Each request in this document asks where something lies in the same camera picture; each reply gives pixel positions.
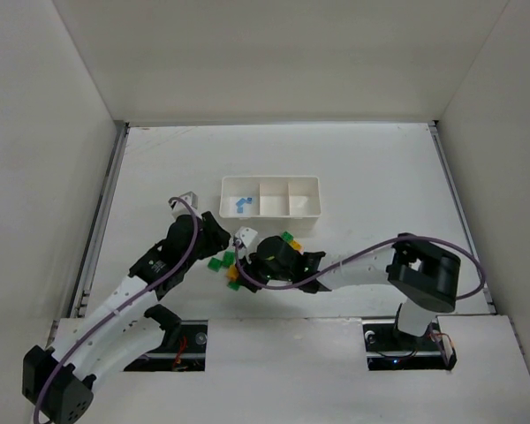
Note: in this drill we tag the left aluminium rail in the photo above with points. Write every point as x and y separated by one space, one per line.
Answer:
75 301

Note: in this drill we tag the green curved lego brick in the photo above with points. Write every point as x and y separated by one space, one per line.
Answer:
228 259
215 264

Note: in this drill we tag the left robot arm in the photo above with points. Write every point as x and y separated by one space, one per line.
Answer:
60 380

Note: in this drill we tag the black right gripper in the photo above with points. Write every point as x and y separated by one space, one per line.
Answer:
251 271

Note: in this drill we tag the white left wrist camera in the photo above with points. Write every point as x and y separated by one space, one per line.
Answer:
184 204

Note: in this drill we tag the right aluminium rail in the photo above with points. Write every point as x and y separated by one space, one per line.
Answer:
451 225

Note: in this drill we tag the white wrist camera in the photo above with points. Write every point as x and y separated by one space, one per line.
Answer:
184 204
246 238

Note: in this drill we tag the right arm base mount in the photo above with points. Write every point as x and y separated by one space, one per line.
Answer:
388 349

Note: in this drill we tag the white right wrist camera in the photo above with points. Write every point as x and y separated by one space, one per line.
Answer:
246 238

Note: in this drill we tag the yellow rectangular lego brick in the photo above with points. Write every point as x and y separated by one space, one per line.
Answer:
295 245

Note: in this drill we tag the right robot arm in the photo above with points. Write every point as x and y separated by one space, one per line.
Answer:
423 272

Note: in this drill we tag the green square lego brick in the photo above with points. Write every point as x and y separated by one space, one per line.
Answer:
287 237

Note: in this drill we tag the yellow rounded lego brick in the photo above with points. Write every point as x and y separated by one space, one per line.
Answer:
232 273

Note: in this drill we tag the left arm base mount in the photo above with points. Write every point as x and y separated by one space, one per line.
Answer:
183 347

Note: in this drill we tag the white three-compartment tray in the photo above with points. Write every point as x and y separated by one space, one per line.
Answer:
289 199

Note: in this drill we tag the aluminium rail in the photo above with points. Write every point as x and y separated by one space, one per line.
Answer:
451 225
75 301

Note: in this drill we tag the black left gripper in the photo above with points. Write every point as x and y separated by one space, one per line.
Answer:
212 234

